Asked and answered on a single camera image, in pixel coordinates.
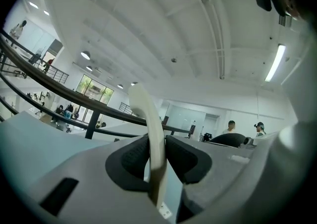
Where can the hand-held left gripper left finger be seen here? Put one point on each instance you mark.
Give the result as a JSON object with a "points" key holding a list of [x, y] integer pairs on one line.
{"points": [[128, 163]]}

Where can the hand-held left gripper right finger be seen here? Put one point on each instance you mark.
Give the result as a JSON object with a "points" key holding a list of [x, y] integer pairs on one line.
{"points": [[188, 161]]}

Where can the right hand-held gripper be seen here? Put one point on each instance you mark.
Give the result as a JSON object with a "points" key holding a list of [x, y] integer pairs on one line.
{"points": [[284, 168]]}

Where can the white strip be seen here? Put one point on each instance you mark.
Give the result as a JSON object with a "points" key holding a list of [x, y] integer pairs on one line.
{"points": [[151, 128]]}

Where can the black mesh chair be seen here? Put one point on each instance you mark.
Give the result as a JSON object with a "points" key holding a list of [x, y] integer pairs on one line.
{"points": [[229, 140]]}

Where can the round pendant lamp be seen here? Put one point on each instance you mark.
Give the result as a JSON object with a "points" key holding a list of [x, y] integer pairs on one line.
{"points": [[120, 86], [89, 68], [134, 83], [85, 55]]}

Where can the large glass window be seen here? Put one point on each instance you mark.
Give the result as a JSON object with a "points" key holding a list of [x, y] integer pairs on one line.
{"points": [[95, 90]]}

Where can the black metal railing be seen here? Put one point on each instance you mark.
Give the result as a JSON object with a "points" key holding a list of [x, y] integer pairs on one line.
{"points": [[74, 99]]}

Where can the long ceiling tube light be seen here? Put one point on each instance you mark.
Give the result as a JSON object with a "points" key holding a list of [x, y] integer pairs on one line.
{"points": [[275, 63]]}

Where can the flat ceiling panel light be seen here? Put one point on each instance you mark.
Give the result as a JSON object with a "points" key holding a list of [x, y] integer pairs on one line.
{"points": [[46, 13], [34, 5]]}

